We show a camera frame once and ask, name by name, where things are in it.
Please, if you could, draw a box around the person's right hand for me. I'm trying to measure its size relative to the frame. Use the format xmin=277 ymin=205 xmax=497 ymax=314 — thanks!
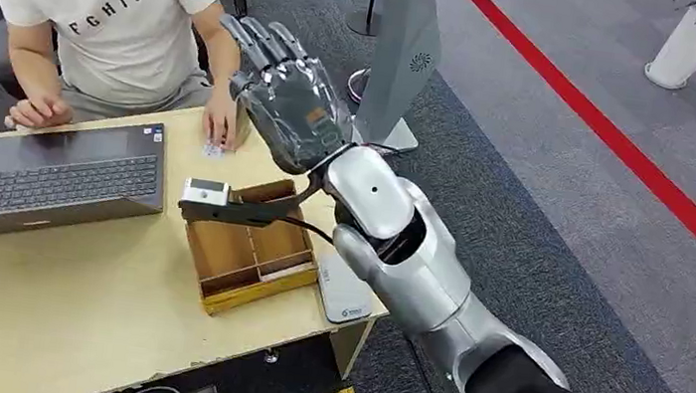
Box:
xmin=3 ymin=92 xmax=78 ymax=137

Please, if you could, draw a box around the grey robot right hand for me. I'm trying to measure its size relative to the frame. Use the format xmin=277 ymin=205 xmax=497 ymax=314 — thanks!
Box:
xmin=202 ymin=12 xmax=370 ymax=184

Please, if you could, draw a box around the person's left hand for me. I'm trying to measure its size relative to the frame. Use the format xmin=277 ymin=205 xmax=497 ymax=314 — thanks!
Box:
xmin=198 ymin=87 xmax=244 ymax=152

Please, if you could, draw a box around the chrome round base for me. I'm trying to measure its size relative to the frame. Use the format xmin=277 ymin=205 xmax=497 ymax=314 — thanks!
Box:
xmin=344 ymin=66 xmax=373 ymax=106

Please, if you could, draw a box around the dark grey laptop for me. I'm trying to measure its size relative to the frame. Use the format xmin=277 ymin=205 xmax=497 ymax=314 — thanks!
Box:
xmin=0 ymin=103 xmax=175 ymax=270

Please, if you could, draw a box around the person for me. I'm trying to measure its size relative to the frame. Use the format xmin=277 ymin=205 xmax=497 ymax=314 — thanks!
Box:
xmin=0 ymin=0 xmax=255 ymax=157

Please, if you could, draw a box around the grey kiosk stand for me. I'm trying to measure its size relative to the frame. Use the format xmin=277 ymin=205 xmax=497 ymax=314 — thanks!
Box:
xmin=348 ymin=0 xmax=450 ymax=157

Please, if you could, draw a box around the wooden compartment box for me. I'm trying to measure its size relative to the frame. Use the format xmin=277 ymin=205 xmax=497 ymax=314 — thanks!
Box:
xmin=173 ymin=166 xmax=330 ymax=329

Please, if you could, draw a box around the pale card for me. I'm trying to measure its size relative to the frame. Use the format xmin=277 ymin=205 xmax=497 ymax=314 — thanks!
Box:
xmin=258 ymin=255 xmax=316 ymax=288

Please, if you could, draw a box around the grey card reader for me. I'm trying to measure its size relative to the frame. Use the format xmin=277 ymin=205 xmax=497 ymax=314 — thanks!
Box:
xmin=309 ymin=249 xmax=381 ymax=329

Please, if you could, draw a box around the pale wooden desk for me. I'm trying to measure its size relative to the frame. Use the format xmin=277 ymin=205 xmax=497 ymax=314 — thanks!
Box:
xmin=0 ymin=79 xmax=413 ymax=393

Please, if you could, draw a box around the red floor tape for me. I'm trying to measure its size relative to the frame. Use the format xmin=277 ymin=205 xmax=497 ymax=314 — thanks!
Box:
xmin=413 ymin=0 xmax=696 ymax=293

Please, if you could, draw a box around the tall white planter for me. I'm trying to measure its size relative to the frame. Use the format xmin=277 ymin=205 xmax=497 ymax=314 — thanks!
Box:
xmin=642 ymin=2 xmax=696 ymax=95

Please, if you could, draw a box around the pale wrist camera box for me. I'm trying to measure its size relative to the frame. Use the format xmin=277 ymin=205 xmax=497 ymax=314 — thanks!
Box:
xmin=179 ymin=175 xmax=233 ymax=210

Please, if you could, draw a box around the black camera bracket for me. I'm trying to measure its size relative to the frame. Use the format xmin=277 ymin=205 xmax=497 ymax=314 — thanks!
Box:
xmin=175 ymin=159 xmax=326 ymax=238

